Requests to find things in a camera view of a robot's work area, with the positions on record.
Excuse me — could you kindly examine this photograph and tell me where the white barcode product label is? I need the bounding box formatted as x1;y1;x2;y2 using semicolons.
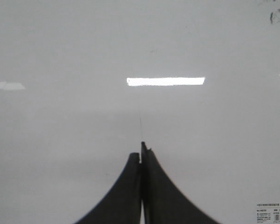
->
256;203;280;224

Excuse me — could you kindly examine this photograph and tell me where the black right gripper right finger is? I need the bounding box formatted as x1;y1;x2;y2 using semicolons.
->
141;142;218;224

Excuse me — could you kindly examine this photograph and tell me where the white whiteboard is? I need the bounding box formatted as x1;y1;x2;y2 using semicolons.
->
0;0;280;224

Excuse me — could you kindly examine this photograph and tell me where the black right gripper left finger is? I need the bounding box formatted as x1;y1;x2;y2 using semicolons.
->
77;153;141;224

